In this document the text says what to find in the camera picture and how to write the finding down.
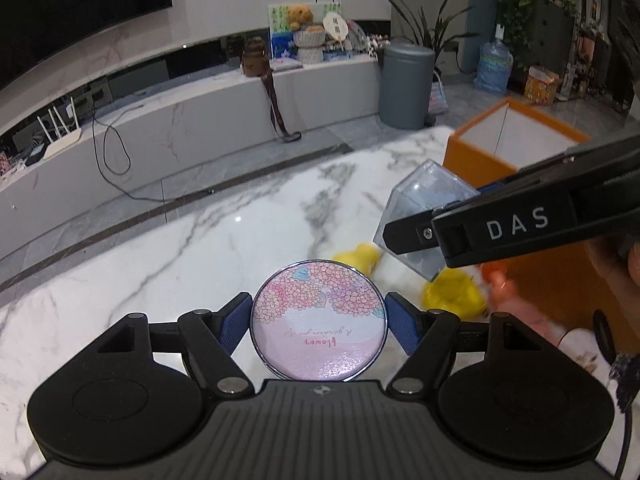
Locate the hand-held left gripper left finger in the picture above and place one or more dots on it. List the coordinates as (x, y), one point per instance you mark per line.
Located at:
(235, 322)

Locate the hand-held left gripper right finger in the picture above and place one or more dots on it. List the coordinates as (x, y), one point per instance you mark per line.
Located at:
(402, 327)

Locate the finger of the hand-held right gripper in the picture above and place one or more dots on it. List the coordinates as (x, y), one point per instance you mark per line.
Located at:
(410, 232)
(575, 160)

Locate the clear plastic cube box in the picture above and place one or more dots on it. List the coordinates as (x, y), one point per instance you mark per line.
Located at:
(425, 195)

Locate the orange cardboard box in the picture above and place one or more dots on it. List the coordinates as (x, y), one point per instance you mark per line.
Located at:
(540, 280)

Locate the yellow tape measure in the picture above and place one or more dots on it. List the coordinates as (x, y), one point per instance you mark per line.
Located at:
(452, 292)

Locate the round pink floral mirror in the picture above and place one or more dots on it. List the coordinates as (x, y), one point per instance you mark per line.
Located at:
(317, 320)

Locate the person's right hand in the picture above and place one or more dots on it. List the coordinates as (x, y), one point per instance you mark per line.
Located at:
(612, 275)

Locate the orange printed carton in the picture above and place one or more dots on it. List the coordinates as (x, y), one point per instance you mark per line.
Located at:
(541, 85)

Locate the blue water jug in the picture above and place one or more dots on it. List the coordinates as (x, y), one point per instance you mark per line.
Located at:
(492, 67)

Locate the dark cabinet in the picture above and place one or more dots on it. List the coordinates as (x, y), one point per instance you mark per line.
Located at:
(550, 35)

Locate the woven pastel basket bag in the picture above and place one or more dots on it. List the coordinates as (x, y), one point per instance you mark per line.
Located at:
(438, 97)

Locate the grey trash can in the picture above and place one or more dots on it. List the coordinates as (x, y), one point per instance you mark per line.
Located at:
(405, 85)

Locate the long-leaf potted plant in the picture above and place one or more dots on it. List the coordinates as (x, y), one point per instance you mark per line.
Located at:
(430, 30)

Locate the white marble television console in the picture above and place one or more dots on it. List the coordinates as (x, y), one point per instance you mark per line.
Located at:
(200, 125)

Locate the round painted fan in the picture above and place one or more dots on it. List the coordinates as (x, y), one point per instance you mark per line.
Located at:
(356, 35)

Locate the white paddle fan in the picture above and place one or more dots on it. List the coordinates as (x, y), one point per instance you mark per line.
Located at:
(336, 27)

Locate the brown leather bag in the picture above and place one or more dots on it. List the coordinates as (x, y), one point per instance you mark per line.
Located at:
(255, 57)

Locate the brown teddy bear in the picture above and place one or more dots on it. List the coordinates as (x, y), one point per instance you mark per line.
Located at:
(302, 16)

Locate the teddy bear in basket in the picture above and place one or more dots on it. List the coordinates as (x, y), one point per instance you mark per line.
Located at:
(280, 25)

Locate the white router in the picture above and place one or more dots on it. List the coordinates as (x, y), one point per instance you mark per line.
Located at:
(62, 140)

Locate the black television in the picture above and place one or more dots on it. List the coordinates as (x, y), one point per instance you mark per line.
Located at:
(65, 5)

